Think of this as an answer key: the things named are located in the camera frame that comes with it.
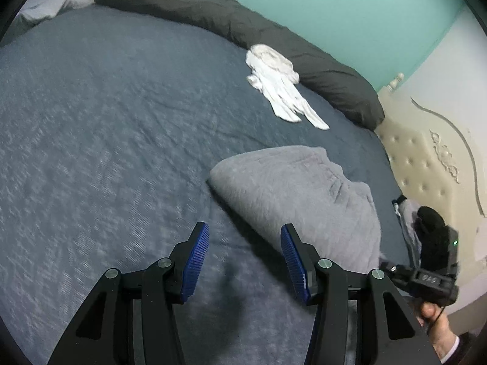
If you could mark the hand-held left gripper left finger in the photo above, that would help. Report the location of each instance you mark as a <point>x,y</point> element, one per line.
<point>196,262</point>

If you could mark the white shirt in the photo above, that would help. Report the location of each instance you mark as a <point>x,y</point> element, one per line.
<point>281,95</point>

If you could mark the small black cloth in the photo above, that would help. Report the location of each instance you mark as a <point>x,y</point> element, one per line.
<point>401,199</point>

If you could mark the dark grey long pillow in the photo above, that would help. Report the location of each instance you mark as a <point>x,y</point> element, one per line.
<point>228,19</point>

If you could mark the black folded garment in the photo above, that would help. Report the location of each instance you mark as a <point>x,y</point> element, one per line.
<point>430,218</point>

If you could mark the person's right hand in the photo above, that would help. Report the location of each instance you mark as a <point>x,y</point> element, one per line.
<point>437,330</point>

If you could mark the grey sweater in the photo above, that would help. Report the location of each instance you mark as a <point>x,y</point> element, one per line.
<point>289,190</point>

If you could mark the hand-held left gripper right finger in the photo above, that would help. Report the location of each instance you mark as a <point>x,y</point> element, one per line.
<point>295,270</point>

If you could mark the light grey blanket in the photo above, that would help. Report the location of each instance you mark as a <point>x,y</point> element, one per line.
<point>49,0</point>

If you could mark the bed with blue sheet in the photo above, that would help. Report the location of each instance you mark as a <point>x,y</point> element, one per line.
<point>95,140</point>

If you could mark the cream tufted headboard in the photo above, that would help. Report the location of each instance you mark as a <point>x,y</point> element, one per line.
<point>418,159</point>

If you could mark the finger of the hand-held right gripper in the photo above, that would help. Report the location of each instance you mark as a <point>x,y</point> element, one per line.
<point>397,273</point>

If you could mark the pale lilac garment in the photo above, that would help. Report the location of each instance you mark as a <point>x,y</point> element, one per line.
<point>409,220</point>

